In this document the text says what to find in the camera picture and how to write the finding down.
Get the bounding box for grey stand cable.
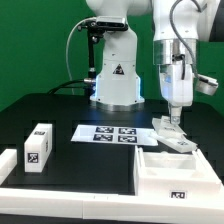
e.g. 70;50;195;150
65;17;96;96

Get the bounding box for black base cables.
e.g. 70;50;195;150
47;78;93;96

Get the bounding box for white cabinet body box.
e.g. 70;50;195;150
133;147;223;200

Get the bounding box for white panel with tag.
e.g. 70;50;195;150
153;133;197;153

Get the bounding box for grey corrugated cable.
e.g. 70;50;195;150
169;0;201;81

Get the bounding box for tall white block with tag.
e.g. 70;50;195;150
24;123;53;173

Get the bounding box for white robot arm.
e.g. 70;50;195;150
86;0;224;125

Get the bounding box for white frame rail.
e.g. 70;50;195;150
196;149;222;185
0;188;224;224
0;149;17;185

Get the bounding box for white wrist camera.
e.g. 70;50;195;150
196;75;219;96

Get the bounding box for white front frame rail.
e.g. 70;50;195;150
0;188;224;224

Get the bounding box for white marker sheet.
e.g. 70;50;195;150
71;124;158;146

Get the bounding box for small white door panel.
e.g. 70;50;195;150
152;116;185;138

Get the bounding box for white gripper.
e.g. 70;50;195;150
159;64;193;125

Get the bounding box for black camera stand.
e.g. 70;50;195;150
79;16;128;96

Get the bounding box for white left frame rail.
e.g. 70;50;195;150
0;149;17;185

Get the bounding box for white right frame rail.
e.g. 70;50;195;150
196;149;222;185

